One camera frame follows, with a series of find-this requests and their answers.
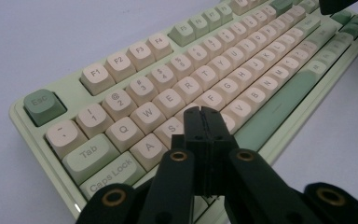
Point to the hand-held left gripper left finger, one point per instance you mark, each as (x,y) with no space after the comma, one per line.
(194,127)

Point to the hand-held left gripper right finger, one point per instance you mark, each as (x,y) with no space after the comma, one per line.
(217,133)

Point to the green and cream keyboard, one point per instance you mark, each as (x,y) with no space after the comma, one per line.
(167,99)

